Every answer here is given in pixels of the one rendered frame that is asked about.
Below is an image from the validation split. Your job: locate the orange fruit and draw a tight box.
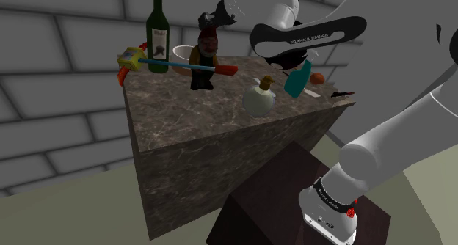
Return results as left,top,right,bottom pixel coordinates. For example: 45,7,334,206
308,72,326,86

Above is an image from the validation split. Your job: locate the teal spray bottle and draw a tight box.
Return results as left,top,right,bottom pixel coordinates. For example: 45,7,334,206
283,51,313,100

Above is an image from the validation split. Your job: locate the green wine bottle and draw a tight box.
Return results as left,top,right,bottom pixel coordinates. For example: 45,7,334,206
145,0,170,75

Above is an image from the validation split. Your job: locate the white bowl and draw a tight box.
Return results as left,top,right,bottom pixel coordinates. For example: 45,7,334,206
172,44,196,77

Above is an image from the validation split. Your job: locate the yellow blue red toy hammer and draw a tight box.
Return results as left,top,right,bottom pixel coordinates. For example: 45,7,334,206
117,41,239,87

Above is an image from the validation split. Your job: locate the dark maroon robot stand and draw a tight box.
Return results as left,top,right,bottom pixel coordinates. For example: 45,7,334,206
206,140,392,245

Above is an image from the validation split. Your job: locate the black and red pen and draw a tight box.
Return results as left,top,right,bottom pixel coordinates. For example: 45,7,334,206
330,90,356,99

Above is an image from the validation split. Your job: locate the garden gnome figure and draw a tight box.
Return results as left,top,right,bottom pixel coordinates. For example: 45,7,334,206
188,25,220,92

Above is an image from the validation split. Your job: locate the round corked glass flask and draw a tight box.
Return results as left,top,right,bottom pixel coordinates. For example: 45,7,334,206
241,75,277,119

